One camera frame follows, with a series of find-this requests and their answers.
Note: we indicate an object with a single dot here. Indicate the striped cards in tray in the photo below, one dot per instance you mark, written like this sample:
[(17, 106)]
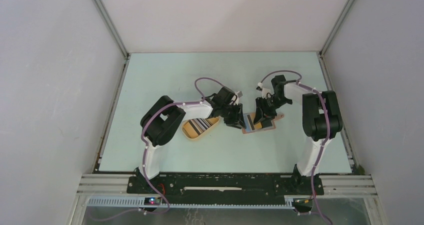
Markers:
[(200, 124)]

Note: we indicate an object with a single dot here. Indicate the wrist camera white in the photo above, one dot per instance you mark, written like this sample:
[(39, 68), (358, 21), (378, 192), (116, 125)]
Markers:
[(236, 98), (265, 93)]

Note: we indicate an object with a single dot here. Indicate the brown leather card holder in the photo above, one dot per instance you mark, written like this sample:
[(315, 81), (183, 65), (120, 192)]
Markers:
[(267, 125)]

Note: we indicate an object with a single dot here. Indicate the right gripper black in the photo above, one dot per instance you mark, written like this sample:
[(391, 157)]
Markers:
[(263, 115)]

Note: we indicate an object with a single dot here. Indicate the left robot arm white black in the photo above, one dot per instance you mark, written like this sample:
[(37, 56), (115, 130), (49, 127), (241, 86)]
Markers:
[(166, 116)]

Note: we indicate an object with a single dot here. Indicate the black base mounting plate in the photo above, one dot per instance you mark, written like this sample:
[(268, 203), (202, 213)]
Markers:
[(237, 189)]

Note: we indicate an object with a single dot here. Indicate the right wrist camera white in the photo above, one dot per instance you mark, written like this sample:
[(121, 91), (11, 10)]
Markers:
[(265, 93)]

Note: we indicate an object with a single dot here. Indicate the gold credit card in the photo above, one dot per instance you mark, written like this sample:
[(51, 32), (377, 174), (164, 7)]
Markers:
[(250, 125)]

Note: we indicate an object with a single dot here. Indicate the right controller board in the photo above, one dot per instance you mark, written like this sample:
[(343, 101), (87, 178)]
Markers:
[(303, 202)]

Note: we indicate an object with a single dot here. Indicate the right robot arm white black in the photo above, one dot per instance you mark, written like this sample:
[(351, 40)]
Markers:
[(321, 117)]

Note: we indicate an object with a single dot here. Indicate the white cable duct strip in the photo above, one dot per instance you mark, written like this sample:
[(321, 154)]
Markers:
[(139, 202)]

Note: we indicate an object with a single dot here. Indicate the left controller board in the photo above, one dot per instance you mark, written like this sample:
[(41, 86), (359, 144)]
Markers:
[(152, 201)]

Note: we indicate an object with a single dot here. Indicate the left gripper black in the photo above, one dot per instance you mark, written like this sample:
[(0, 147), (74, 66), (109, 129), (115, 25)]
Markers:
[(237, 120)]

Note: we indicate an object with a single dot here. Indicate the controller board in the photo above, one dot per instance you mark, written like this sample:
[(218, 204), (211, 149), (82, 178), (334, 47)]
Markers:
[(152, 201), (303, 202)]

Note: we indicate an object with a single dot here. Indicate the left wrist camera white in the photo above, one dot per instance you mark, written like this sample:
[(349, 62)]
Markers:
[(236, 98)]

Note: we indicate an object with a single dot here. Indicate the oval wooden tray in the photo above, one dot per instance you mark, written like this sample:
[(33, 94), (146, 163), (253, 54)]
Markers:
[(190, 133)]

